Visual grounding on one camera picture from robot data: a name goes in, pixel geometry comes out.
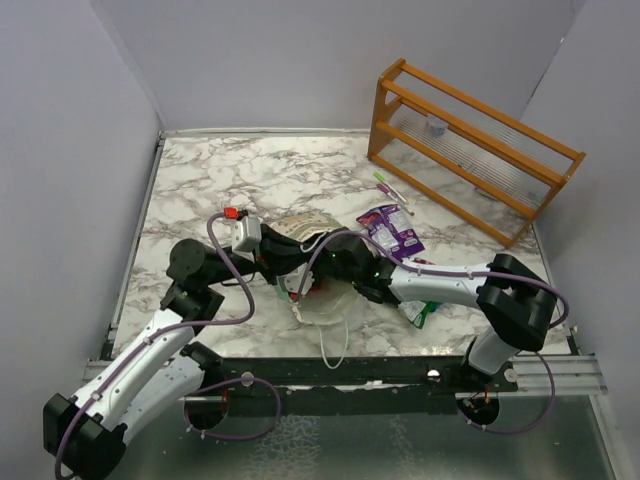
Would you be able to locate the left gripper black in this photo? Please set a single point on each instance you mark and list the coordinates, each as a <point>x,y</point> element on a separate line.
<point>279,254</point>

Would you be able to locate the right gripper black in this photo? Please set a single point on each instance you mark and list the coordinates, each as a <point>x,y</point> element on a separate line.
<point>316,274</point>

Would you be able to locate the green printed paper bag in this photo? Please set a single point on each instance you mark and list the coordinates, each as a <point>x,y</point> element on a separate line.
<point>320,308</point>

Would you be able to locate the purple snack packet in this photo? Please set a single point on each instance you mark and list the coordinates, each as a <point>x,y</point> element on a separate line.
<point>389,226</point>

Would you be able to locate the green snack packet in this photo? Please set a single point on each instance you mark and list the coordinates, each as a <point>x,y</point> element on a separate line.
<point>416,312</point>

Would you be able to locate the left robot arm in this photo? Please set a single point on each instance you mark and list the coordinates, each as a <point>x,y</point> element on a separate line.
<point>89,431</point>

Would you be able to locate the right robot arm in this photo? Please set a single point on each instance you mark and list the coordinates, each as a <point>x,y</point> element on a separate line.
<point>516,302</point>

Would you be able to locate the red snack packet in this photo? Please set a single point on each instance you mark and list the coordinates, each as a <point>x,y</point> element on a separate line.
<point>421,261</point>

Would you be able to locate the magenta cap marker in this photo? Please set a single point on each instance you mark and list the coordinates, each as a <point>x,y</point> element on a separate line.
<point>395,199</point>

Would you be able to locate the green cap marker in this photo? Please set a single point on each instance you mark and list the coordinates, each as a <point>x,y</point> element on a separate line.
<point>383,181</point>

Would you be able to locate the small item on shelf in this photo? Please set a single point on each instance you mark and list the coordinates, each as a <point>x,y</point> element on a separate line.
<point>435,126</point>

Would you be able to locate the orange wooden shelf rack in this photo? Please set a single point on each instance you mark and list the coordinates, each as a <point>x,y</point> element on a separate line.
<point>488,168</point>

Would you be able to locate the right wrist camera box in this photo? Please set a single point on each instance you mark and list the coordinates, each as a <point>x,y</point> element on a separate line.
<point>298,282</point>

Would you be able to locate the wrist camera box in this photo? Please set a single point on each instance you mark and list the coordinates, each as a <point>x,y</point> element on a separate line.
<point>246,235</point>
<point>298,282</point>

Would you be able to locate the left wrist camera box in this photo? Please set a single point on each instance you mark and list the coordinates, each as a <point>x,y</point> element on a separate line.
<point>246,235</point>

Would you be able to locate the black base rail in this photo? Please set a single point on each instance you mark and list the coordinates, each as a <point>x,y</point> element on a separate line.
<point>360,386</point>

